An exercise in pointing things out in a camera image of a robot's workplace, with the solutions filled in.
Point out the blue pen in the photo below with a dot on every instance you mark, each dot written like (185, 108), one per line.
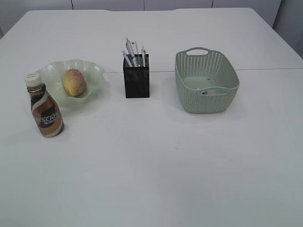
(127, 59)

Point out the yellow-green pen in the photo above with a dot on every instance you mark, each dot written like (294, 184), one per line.
(143, 51)

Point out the clear plastic ruler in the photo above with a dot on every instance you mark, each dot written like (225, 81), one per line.
(134, 48)

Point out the grey grip pen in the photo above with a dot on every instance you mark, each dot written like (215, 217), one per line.
(130, 50)

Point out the sugared bread roll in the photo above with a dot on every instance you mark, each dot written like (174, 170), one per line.
(73, 82)

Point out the brown Nescafe coffee bottle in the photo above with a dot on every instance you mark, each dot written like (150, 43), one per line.
(44, 109)

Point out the black mesh pen holder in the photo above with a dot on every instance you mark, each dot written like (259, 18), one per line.
(137, 80)

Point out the green plastic basket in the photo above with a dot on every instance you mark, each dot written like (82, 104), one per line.
(199, 69)

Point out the green wavy glass plate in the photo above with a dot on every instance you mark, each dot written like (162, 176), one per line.
(52, 76)

